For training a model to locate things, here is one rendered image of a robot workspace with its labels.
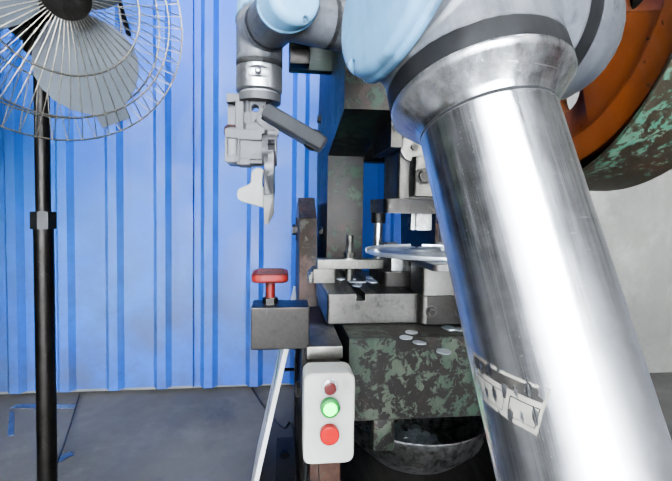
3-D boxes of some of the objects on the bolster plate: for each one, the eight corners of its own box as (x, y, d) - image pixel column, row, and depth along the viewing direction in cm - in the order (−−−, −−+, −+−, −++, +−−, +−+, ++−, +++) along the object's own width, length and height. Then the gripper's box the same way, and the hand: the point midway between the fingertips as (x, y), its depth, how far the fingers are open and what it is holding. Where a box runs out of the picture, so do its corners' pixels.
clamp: (384, 282, 97) (385, 236, 96) (308, 283, 95) (309, 235, 94) (378, 278, 103) (379, 234, 102) (307, 278, 101) (307, 234, 100)
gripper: (231, 100, 76) (230, 222, 77) (224, 86, 67) (223, 224, 68) (280, 102, 77) (279, 223, 78) (280, 89, 68) (279, 225, 69)
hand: (270, 216), depth 73 cm, fingers closed
